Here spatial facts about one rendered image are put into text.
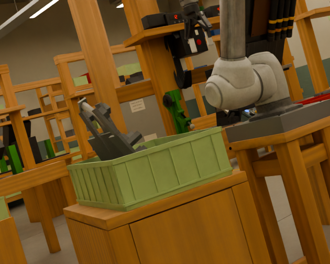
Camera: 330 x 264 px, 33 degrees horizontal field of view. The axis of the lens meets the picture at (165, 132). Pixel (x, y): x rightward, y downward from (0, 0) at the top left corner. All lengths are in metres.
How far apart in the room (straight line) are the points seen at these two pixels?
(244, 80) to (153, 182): 0.67
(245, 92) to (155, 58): 1.15
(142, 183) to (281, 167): 0.73
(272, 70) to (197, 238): 0.86
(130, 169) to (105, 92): 1.39
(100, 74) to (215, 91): 1.06
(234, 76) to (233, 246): 0.70
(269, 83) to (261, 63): 0.09
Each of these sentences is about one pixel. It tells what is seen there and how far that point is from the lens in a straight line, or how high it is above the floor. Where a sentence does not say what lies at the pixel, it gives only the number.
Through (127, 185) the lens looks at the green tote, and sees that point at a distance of 1.80.
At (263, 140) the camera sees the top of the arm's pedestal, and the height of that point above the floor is 0.83.
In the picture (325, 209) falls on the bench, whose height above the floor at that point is 0.11.
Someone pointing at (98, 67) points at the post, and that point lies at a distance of 3.17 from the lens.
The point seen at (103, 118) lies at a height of 1.09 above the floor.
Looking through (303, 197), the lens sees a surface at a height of 0.58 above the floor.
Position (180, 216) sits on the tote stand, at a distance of 1.85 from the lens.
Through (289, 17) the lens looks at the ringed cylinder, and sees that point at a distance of 3.31.
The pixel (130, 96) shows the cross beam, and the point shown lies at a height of 1.21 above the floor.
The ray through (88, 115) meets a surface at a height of 1.13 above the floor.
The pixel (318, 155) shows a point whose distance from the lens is 2.45.
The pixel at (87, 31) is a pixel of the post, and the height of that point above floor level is 1.61.
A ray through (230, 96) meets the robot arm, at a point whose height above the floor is 1.05.
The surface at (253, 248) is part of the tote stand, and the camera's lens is 1.98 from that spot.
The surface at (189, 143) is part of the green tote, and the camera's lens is 1.88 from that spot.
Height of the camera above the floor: 1.05
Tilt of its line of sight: 2 degrees down
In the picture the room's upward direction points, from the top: 16 degrees counter-clockwise
